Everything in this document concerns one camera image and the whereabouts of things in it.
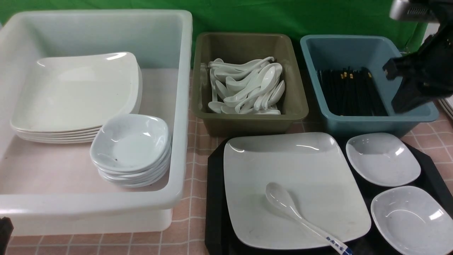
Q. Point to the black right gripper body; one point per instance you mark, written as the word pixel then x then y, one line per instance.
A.
pixel 426 73

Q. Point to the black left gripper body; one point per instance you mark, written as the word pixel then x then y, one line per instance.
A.
pixel 6 230

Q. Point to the blue plastic bin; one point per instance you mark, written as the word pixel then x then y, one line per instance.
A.
pixel 333 51

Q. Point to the small white dish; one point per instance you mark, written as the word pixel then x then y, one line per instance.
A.
pixel 413 222
pixel 382 159

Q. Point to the large white square plate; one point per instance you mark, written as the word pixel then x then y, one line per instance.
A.
pixel 313 169

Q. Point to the white ceramic soup spoon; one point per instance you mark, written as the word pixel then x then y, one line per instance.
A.
pixel 280 198

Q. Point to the white plates at right edge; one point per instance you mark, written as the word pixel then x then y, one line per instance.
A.
pixel 447 105

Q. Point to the large white plastic tub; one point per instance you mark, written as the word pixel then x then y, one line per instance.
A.
pixel 51 189

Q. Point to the bundle of black chopsticks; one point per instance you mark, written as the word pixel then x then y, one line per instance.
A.
pixel 350 92

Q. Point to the green backdrop cloth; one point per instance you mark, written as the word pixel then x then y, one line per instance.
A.
pixel 295 18

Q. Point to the stack of white square plates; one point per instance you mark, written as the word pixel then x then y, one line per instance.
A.
pixel 77 93

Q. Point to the stack of small white dishes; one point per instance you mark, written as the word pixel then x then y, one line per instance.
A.
pixel 132 150

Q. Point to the pile of white soup spoons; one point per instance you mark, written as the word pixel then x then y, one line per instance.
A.
pixel 254 87

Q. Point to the pink checkered tablecloth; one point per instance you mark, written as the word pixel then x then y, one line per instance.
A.
pixel 185 235

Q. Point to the olive green plastic bin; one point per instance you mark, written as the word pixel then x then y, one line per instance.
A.
pixel 239 48

